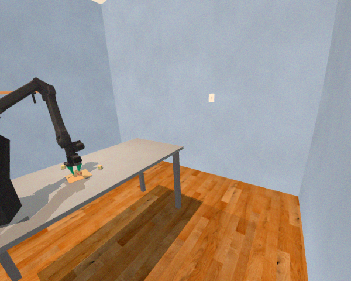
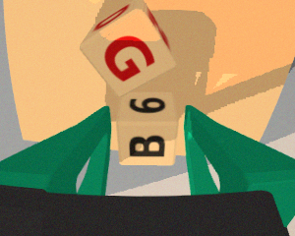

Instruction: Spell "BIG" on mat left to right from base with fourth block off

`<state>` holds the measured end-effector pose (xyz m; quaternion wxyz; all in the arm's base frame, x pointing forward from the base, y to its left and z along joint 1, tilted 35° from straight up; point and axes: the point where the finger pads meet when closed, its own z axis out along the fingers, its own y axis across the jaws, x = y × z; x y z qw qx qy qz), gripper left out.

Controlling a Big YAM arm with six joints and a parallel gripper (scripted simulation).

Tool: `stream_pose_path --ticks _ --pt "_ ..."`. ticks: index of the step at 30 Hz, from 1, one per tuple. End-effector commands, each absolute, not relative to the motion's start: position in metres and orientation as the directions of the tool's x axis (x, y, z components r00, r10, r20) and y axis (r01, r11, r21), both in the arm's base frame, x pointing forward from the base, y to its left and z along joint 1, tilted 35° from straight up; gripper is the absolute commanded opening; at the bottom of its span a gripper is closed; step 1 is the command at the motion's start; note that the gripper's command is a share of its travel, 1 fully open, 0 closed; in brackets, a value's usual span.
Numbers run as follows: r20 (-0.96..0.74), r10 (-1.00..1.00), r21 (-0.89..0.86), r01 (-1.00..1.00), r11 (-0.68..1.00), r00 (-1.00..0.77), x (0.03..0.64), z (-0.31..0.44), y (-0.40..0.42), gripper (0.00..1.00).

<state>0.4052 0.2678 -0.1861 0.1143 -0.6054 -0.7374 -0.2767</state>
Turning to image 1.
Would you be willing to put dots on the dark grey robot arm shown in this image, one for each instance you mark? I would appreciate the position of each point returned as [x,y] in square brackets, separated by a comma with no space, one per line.
[49,95]

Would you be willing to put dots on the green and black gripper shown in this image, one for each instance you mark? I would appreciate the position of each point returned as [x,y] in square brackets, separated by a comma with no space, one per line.
[71,166]

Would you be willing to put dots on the orange flat mat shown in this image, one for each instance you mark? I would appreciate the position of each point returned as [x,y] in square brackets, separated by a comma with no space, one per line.
[73,178]

